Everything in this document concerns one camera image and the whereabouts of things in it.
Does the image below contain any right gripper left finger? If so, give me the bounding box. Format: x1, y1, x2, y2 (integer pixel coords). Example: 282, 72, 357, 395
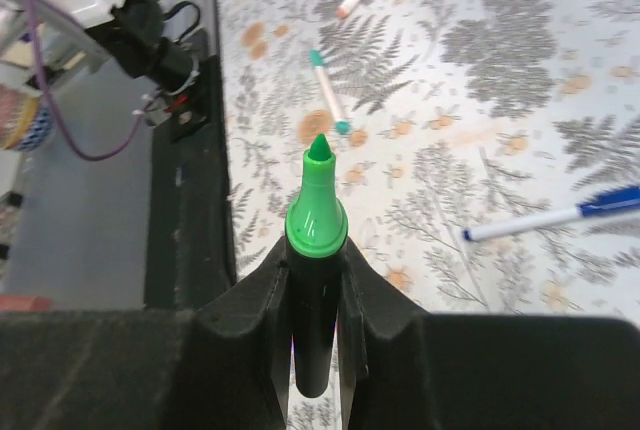
1, 241, 291, 429

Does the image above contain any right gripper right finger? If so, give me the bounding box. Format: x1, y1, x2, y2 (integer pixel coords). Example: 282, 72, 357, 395
337, 244, 639, 429

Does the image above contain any green capped black highlighter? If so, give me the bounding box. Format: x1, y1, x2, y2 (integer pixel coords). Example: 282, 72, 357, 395
285, 134, 348, 398

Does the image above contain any blue capped white pen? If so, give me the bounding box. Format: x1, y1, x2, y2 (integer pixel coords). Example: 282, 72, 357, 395
462, 186, 639, 242

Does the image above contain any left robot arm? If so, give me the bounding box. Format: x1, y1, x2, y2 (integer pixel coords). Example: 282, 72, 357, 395
1, 0, 213, 141

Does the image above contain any teal ended white pen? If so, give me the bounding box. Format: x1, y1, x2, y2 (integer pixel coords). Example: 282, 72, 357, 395
309, 50, 351, 135

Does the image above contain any pink eraser block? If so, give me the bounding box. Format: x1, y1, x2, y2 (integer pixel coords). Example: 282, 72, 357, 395
0, 294, 51, 312

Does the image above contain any floral tablecloth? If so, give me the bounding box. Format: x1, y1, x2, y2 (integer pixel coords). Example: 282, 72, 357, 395
220, 0, 639, 323

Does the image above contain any patterned paper cup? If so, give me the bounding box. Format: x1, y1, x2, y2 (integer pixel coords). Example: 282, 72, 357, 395
1, 85, 53, 152

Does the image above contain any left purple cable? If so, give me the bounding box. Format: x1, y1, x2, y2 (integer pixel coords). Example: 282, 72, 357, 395
17, 0, 151, 161

